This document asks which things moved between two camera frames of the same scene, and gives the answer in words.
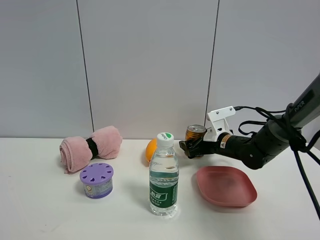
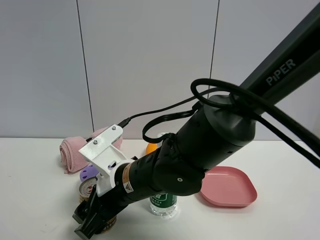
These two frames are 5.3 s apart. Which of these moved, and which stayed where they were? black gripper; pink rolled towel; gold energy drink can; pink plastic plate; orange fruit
Moved: gold energy drink can; black gripper
Stayed: pink rolled towel; pink plastic plate; orange fruit
